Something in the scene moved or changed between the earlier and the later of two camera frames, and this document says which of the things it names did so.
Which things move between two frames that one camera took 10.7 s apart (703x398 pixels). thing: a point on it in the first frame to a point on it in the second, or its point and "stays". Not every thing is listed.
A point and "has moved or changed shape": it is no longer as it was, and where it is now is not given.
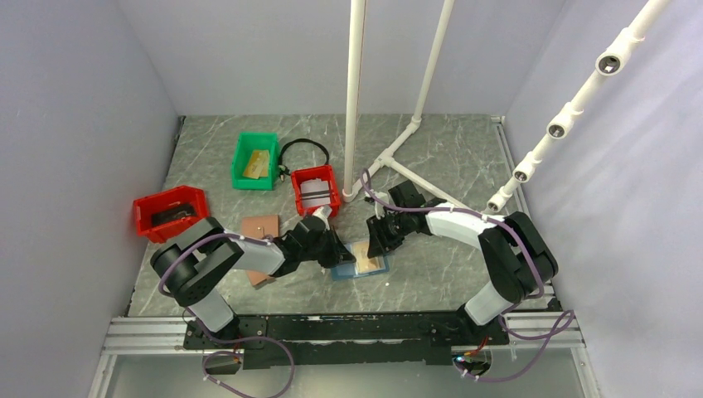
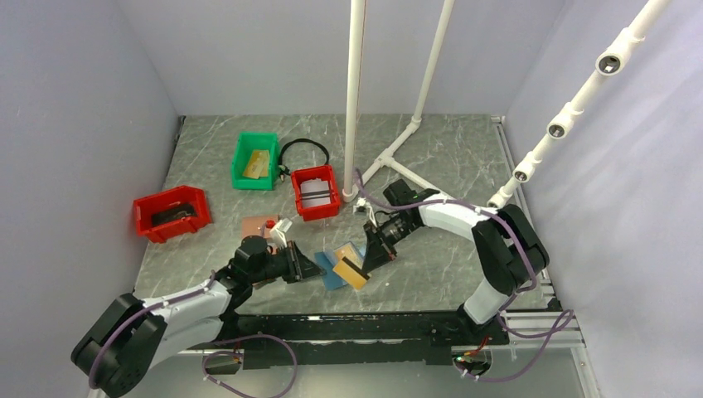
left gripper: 338,254 to 298,266
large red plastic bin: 160,216 stays
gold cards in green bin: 258,165 stays
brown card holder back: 257,227 stays
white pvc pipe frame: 351,188 stays
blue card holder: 363,265 has moved or changed shape
